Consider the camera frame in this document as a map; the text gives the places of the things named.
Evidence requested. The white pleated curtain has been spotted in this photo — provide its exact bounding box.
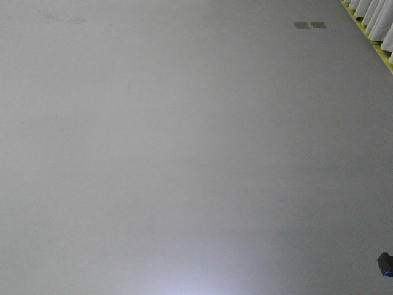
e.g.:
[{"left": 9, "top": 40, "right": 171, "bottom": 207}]
[{"left": 343, "top": 0, "right": 392, "bottom": 52}]

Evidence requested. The black blue robot base corner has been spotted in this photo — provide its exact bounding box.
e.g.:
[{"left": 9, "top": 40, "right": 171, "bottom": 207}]
[{"left": 377, "top": 252, "right": 393, "bottom": 277}]

